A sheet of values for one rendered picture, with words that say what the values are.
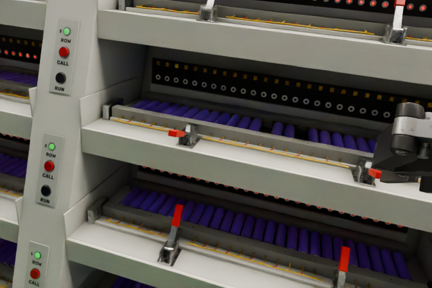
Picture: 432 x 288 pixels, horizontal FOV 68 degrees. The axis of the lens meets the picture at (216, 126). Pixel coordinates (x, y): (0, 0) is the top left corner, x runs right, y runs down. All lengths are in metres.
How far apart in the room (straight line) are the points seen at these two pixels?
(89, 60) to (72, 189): 0.22
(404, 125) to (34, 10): 0.59
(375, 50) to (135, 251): 0.48
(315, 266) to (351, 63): 0.32
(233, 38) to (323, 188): 0.25
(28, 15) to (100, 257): 0.43
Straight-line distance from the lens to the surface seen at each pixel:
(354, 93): 0.64
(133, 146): 0.53
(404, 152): 0.19
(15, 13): 0.69
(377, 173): 0.43
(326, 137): 0.57
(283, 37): 0.48
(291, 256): 0.58
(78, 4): 0.60
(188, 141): 0.52
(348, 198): 0.49
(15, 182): 0.77
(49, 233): 0.65
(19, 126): 0.67
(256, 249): 0.58
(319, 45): 0.48
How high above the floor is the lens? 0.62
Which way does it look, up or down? 5 degrees down
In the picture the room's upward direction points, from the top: 10 degrees clockwise
